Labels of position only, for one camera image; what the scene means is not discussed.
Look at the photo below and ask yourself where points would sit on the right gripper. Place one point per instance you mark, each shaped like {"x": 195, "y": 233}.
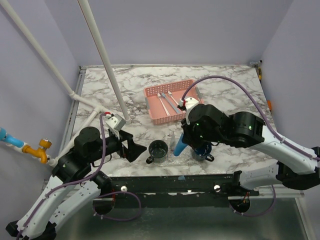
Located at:
{"x": 187, "y": 136}

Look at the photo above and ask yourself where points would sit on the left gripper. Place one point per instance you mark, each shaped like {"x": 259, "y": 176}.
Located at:
{"x": 134, "y": 150}

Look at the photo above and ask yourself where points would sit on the dark blue mug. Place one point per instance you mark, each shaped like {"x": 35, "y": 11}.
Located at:
{"x": 203, "y": 153}

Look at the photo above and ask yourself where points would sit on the dark green mug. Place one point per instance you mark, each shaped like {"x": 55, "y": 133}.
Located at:
{"x": 158, "y": 152}

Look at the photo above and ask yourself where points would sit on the blue toothpaste tube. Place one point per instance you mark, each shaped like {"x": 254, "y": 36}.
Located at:
{"x": 180, "y": 146}

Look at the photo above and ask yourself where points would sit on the white toothpaste tube red cap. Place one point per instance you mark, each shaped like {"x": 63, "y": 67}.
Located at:
{"x": 172, "y": 142}

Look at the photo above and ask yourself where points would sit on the pink perforated plastic basket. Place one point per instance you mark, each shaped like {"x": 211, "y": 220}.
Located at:
{"x": 162, "y": 101}

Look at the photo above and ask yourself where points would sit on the light blue toothbrush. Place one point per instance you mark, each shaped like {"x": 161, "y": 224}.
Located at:
{"x": 170, "y": 103}

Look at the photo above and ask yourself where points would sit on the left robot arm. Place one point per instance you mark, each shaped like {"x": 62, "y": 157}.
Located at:
{"x": 51, "y": 211}

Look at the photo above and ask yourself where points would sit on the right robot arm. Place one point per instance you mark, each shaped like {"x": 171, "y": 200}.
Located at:
{"x": 296, "y": 167}

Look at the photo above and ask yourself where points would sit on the white toothbrush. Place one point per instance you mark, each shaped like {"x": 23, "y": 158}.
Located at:
{"x": 171, "y": 96}

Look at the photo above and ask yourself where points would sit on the orange clip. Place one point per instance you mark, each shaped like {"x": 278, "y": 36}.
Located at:
{"x": 269, "y": 105}

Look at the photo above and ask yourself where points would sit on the yellow black tool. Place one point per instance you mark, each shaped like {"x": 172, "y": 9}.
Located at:
{"x": 260, "y": 74}

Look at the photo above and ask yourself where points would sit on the yellow brass tap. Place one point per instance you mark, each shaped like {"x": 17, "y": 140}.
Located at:
{"x": 40, "y": 152}

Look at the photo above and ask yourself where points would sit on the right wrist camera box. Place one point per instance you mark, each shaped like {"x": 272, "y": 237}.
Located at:
{"x": 187, "y": 104}

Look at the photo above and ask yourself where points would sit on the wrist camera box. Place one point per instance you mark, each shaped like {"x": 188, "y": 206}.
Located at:
{"x": 187, "y": 104}
{"x": 115, "y": 123}

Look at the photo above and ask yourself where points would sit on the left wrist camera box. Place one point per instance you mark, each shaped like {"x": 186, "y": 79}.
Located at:
{"x": 115, "y": 123}

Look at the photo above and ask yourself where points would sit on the white pvc pipe frame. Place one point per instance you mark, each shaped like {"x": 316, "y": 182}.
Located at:
{"x": 94, "y": 31}

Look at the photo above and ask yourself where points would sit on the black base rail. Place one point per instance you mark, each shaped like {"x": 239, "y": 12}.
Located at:
{"x": 170, "y": 191}

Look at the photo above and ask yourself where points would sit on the silver corner bracket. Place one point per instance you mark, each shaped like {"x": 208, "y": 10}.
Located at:
{"x": 256, "y": 64}

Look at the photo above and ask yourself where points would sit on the blue hose connector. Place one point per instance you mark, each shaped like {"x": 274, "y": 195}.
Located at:
{"x": 9, "y": 139}

